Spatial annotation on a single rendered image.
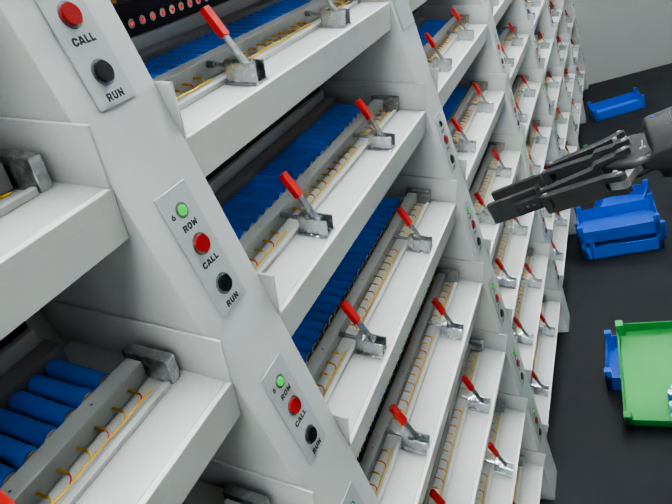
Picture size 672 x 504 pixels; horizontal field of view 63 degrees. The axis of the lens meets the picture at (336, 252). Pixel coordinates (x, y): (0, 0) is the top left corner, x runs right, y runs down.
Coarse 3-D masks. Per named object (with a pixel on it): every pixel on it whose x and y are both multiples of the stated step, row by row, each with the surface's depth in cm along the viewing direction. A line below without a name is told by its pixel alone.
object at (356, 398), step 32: (416, 192) 110; (448, 192) 109; (448, 224) 105; (416, 256) 96; (416, 288) 88; (384, 320) 83; (320, 384) 73; (352, 384) 73; (384, 384) 76; (352, 416) 68; (352, 448) 66
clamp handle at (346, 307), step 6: (342, 306) 74; (348, 306) 75; (348, 312) 74; (354, 312) 75; (354, 318) 75; (360, 318) 76; (354, 324) 75; (360, 324) 75; (366, 330) 76; (366, 336) 76; (372, 336) 76
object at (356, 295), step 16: (400, 224) 101; (384, 240) 96; (384, 256) 94; (368, 272) 89; (352, 288) 86; (368, 288) 88; (352, 304) 83; (336, 320) 80; (336, 336) 77; (320, 352) 75; (336, 352) 76; (320, 368) 73; (336, 368) 74
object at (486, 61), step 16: (432, 0) 157; (448, 0) 155; (464, 0) 154; (480, 0) 152; (496, 32) 163; (480, 64) 161; (496, 64) 160; (512, 96) 171; (512, 112) 168; (496, 128) 170; (512, 128) 168; (528, 176) 176; (544, 240) 185; (560, 288) 199; (560, 304) 196; (560, 320) 200
